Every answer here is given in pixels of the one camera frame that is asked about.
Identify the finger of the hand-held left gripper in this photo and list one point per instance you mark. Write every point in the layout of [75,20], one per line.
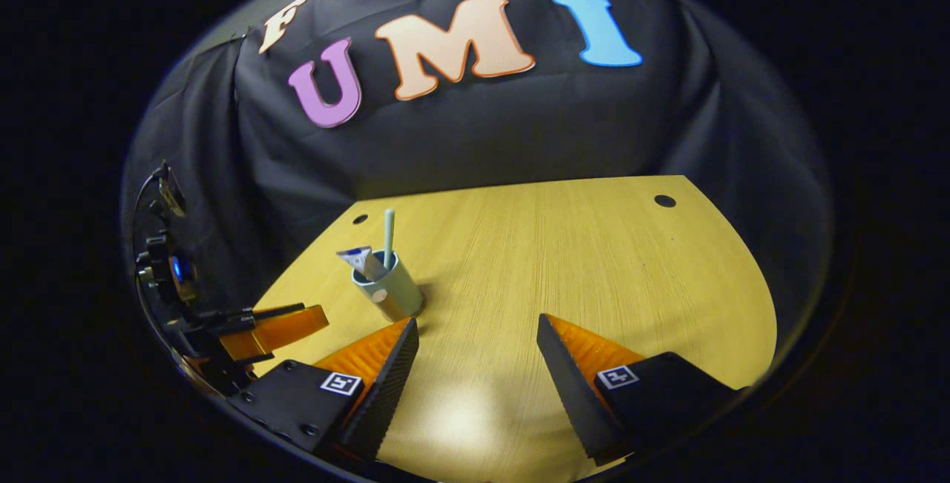
[286,331]
[278,311]

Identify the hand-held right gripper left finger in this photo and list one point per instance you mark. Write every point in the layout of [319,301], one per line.
[386,394]

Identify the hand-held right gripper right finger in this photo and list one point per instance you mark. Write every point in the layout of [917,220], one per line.
[575,394]

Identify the white toothpaste tube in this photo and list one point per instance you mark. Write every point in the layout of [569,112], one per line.
[360,259]

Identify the wooden desktop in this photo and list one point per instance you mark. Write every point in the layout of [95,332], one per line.
[557,260]

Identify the black backdrop cloth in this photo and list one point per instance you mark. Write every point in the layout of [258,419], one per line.
[482,134]

